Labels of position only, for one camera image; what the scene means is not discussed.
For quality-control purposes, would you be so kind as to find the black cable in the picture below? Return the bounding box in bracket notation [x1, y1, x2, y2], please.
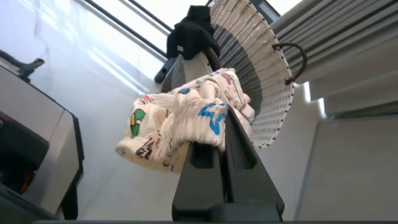
[0, 49, 45, 83]

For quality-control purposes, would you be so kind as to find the cream printed garment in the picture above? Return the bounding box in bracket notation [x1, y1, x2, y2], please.
[115, 67, 256, 174]

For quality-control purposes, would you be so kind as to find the black garment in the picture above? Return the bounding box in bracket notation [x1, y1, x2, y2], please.
[166, 5, 220, 61]

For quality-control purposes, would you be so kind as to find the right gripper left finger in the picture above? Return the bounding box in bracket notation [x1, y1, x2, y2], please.
[172, 141, 227, 222]

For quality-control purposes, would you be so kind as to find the white laundry basket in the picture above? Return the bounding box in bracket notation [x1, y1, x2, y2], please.
[161, 0, 308, 149]

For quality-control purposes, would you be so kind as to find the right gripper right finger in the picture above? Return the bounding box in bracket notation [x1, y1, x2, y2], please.
[223, 105, 285, 222]

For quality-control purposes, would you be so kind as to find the beige curtain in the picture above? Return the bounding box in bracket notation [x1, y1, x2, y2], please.
[270, 0, 398, 119]

